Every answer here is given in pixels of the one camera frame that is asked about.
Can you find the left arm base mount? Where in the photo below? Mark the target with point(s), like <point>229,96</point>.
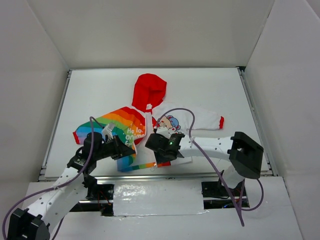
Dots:
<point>101,201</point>

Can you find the white foil cover panel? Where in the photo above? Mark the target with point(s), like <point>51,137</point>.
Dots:
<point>158,198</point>

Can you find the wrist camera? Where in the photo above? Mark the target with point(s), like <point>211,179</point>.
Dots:
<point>107,131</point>
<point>164,131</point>

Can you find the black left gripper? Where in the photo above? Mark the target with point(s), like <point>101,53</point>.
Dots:
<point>119,147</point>

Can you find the rainbow hooded zip jacket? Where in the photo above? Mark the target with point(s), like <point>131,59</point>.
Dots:
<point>148,112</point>

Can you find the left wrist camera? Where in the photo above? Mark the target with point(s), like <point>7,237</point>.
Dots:
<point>107,131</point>

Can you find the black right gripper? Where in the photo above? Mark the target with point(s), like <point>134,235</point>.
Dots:
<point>152,143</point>

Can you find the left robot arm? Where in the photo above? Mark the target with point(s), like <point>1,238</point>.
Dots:
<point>39,219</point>

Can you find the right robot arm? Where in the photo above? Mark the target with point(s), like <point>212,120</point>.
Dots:
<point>244,154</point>

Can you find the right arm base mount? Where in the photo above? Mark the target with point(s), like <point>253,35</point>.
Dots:
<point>215,196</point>

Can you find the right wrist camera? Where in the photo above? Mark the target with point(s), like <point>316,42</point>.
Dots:
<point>164,131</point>

